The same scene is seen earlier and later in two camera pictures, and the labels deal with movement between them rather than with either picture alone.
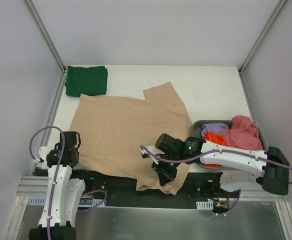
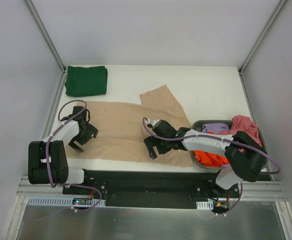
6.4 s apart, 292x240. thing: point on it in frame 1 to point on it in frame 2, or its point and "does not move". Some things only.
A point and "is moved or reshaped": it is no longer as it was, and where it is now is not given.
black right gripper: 163,172 to 155,144
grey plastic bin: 196,133 does not move
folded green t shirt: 88,80 does not move
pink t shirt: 243,133 does not move
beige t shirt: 112,130 is moved or reshaped
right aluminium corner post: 257,44 does not move
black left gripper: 69,136 to 84,136
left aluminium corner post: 50,43 does not move
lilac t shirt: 214,127 does not move
